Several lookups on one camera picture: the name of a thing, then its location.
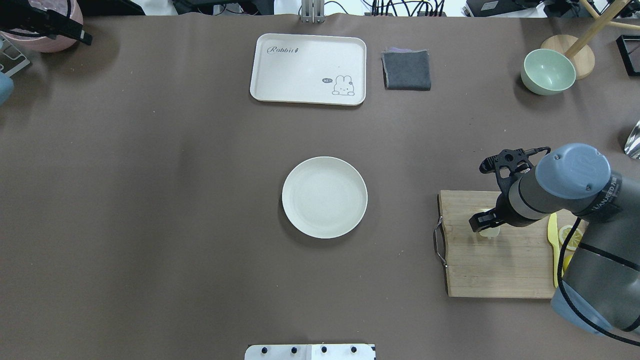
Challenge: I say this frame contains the pink bowl with ice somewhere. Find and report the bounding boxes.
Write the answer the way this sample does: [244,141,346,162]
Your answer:
[0,0,93,53]

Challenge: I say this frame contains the yellow plastic knife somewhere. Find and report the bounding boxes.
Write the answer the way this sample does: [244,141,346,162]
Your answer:
[546,212,560,289]

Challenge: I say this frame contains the metal ice scoop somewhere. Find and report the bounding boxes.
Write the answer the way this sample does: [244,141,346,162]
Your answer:
[622,120,640,160]

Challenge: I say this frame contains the cream rabbit tray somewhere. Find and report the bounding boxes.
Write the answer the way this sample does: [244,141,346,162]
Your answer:
[249,33,367,106]

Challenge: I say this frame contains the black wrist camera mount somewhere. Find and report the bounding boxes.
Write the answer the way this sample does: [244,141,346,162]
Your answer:
[478,146,551,195]

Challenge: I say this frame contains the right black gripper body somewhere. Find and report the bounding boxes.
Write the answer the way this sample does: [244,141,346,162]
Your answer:
[493,193,518,228]

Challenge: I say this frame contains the metal glass rack tray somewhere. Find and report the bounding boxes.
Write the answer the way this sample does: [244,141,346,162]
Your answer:
[615,34,640,76]

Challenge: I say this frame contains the cream round plate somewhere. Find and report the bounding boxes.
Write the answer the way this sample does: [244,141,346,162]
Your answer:
[281,156,369,239]

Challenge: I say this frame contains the blue plastic cup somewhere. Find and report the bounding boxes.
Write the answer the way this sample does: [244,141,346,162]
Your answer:
[0,72,15,106]

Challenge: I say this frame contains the mint green bowl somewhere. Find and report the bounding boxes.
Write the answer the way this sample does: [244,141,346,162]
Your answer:
[519,48,578,96]

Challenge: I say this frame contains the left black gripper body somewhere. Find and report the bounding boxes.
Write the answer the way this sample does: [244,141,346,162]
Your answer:
[0,0,93,46]

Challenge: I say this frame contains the wooden cup tree stand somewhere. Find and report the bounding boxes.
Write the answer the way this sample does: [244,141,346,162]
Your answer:
[541,0,639,80]

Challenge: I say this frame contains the white cup rack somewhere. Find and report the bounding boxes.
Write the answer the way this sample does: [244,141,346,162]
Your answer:
[0,35,31,78]

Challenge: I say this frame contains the aluminium frame post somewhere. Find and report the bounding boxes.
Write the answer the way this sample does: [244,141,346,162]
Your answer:
[299,0,326,24]

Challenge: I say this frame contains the lemon half near knife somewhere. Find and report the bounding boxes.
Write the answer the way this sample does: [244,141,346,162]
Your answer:
[558,225,585,252]

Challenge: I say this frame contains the bamboo cutting board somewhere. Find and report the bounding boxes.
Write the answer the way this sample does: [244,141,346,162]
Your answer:
[438,190,555,299]

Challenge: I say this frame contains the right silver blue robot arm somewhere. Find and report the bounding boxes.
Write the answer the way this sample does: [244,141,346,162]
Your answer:
[469,143,640,346]

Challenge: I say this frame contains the grey folded cloth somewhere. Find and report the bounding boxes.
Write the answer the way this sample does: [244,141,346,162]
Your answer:
[381,47,432,91]

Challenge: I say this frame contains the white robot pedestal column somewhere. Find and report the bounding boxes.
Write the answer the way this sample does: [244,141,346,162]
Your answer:
[244,342,377,360]

